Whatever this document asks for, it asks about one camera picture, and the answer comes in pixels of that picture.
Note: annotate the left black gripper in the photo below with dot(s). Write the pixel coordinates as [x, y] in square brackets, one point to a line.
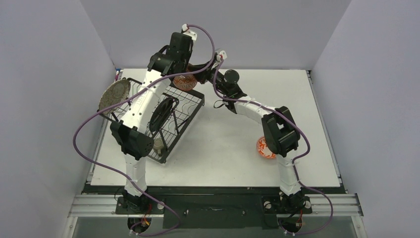
[188, 55]

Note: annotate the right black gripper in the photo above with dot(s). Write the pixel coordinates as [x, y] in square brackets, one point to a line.
[203, 73]

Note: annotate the red patterned upturned bowl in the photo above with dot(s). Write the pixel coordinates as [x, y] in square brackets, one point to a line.
[185, 82]

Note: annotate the black round plate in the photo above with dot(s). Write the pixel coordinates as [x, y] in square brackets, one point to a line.
[162, 113]

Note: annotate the speckled oval plate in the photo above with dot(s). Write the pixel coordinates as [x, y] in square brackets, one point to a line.
[117, 92]

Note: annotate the olive green ceramic mug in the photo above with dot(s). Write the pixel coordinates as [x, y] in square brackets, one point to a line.
[159, 146]

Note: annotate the orange floral bowl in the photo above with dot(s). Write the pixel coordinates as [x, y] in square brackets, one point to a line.
[263, 150]

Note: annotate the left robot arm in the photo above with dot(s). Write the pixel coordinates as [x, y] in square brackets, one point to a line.
[130, 131]

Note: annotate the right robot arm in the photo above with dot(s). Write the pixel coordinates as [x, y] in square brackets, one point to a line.
[279, 129]

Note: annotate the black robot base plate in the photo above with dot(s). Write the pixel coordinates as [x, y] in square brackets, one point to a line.
[211, 207]

